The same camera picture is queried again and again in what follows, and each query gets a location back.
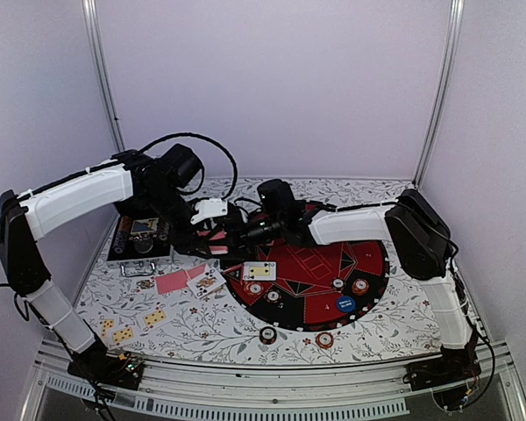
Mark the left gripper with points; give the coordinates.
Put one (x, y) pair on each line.
(185, 241)

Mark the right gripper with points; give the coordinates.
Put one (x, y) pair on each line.
(236, 226)

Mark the red playing card deck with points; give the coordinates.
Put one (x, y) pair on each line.
(213, 243)

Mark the two of clubs card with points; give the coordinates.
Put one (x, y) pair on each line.
(259, 271)

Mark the face-down red card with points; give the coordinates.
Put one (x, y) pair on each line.
(192, 273)
(171, 282)

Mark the dark chips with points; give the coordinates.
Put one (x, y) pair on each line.
(273, 296)
(338, 284)

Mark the dark poker chip stack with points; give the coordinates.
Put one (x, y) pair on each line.
(267, 335)

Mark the blue small blind button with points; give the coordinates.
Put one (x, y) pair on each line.
(346, 304)

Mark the orange poker chip stack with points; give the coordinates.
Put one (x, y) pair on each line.
(324, 340)

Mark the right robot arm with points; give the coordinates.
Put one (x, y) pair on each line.
(422, 244)

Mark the aluminium poker case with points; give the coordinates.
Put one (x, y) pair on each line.
(139, 246)

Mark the floral table cloth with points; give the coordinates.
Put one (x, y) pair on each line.
(218, 329)

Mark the face card on cloth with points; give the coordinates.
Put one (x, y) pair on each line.
(144, 285)

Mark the round red black poker mat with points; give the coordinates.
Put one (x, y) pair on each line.
(319, 244)

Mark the diamonds card bottom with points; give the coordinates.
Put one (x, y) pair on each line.
(122, 335)

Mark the diamonds card left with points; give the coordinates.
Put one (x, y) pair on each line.
(107, 327)

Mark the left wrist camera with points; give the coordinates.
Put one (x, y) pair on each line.
(207, 209)

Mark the front aluminium rail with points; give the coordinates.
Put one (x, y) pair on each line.
(171, 389)

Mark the left aluminium frame post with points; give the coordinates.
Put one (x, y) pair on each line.
(91, 22)

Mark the aluminium frame post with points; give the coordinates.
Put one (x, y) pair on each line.
(443, 84)
(91, 22)

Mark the right aluminium frame post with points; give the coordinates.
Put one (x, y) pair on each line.
(443, 84)

